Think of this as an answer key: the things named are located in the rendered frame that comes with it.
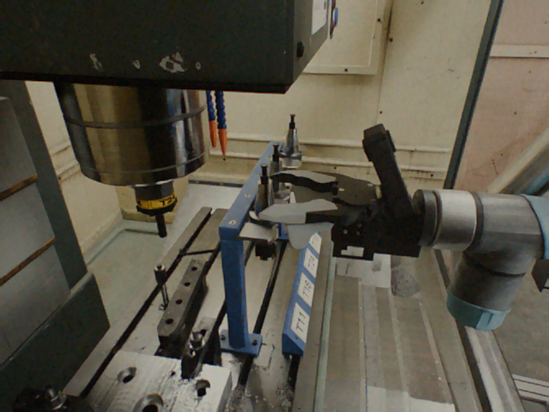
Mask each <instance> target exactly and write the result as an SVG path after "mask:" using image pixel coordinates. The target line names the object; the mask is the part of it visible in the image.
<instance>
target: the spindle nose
mask: <svg viewBox="0 0 549 412"><path fill-rule="evenodd" d="M53 85H54V88H55V92H56V97H57V100H58V103H59V107H60V112H62V114H63V118H64V121H65V127H66V130H67V133H68V136H69V142H71V146H72V148H73V151H74V156H75V159H76V161H77V162H78V165H79V167H80V171H81V173H83V174H84V175H85V176H86V177H88V178H90V179H91V180H92V181H95V182H98V183H100V184H104V185H108V186H152V185H157V184H162V183H165V182H169V181H175V180H178V179H181V178H183V177H186V176H189V175H190V174H192V172H195V171H197V170H199V169H200V168H201V167H202V166H203V165H204V164H205V163H206V162H207V161H208V160H209V158H210V144H211V139H210V131H209V122H208V105H207V103H206V102H207V95H206V91H194V90H175V89H156V88H149V87H118V86H99V85H80V83H53Z"/></svg>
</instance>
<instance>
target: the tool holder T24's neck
mask: <svg viewBox="0 0 549 412"><path fill-rule="evenodd" d="M134 191H135V194H136V197H137V198H138V199H143V200H156V199H162V198H165V197H167V196H169V195H171V194H172V193H173V192H174V184H171V185H170V186H166V187H164V188H161V189H157V190H135V189H134ZM174 202H175V200H174ZM174 202H173V203H172V204H174ZM172 204H169V205H172ZM169 205H168V206H169ZM168 206H165V207H162V208H166V207H168ZM138 207H139V206H138ZM139 208H141V207H139ZM142 209H145V210H157V209H161V208H153V209H147V208H142Z"/></svg>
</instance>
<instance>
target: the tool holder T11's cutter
mask: <svg viewBox="0 0 549 412"><path fill-rule="evenodd" d="M255 251H256V256H257V257H258V256H260V260H265V262H267V258H270V257H271V259H274V258H275V257H276V255H277V253H276V243H275V242H274V243H273V244H270V245H261V244H259V243H258V242H256V244H255Z"/></svg>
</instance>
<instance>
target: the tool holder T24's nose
mask: <svg viewBox="0 0 549 412"><path fill-rule="evenodd" d="M177 203H178V202H177V197H176V200H175V202H174V204H172V205H169V206H168V207H166V208H161V209H157V210H145V209H142V208H139V207H138V205H137V206H136V210H137V212H140V213H143V214H145V215H149V217H154V216H160V215H163V214H165V213H168V212H170V213H171V212H173V211H174V208H175V207H176V204H177Z"/></svg>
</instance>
